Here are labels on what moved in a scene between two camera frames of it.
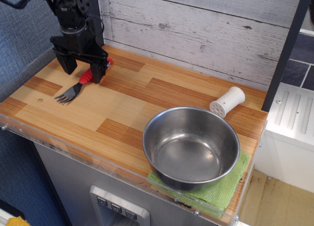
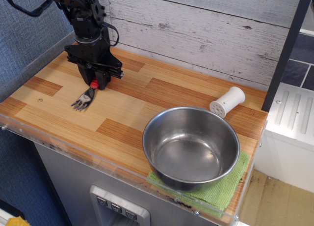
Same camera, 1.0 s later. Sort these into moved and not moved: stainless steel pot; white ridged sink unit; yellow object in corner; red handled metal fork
Moved: red handled metal fork
Not moved: stainless steel pot; yellow object in corner; white ridged sink unit
